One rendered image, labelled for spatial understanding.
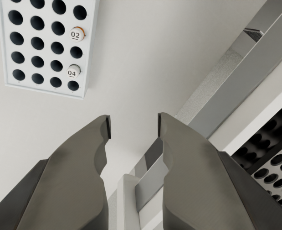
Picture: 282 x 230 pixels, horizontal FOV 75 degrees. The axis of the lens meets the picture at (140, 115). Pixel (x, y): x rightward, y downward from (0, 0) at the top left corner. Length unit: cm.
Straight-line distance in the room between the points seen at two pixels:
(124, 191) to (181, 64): 18
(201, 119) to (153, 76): 10
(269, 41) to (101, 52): 18
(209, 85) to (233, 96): 102
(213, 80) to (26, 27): 107
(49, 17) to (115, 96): 12
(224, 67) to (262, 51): 101
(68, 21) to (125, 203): 20
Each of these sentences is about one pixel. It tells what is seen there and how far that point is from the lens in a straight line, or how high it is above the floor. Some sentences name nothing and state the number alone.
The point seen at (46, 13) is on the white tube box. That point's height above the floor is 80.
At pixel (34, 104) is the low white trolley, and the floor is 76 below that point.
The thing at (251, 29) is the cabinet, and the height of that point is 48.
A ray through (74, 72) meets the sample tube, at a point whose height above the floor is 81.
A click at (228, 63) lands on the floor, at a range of 120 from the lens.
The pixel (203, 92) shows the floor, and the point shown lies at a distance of 120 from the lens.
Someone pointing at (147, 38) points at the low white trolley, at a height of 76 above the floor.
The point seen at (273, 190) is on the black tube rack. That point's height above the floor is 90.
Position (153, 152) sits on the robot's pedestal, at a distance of 89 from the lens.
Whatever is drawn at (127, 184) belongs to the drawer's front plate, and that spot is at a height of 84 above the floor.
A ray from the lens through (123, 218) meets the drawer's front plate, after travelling 23.
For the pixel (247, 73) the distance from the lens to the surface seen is 19.
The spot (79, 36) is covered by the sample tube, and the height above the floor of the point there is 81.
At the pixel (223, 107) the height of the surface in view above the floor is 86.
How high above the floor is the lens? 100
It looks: 59 degrees down
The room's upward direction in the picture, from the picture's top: 169 degrees clockwise
